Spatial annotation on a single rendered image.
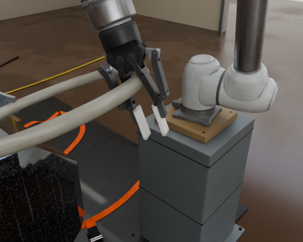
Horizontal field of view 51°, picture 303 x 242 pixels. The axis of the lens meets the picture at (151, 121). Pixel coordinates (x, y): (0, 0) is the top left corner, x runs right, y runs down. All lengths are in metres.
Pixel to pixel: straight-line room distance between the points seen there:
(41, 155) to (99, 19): 0.92
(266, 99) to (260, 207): 1.12
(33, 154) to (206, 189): 0.73
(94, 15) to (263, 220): 1.84
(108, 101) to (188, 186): 0.97
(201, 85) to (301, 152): 1.69
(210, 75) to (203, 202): 0.56
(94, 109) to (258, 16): 0.74
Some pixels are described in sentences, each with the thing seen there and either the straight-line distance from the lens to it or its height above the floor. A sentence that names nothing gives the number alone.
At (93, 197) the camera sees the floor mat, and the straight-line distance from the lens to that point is 2.26.
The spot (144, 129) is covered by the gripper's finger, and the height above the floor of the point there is 1.21.
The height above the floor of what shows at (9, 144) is 1.29.
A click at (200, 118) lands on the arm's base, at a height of 0.86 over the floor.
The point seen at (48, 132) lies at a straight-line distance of 0.53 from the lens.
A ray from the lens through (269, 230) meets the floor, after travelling 2.18.
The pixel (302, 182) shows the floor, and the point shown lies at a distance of 2.59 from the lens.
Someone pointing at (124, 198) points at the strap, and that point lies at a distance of 2.22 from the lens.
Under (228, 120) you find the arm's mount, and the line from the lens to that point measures 1.49.
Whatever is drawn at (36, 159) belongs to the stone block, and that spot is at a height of 0.76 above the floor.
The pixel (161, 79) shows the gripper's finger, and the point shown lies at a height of 1.33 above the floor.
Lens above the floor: 1.58
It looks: 31 degrees down
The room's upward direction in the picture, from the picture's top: straight up
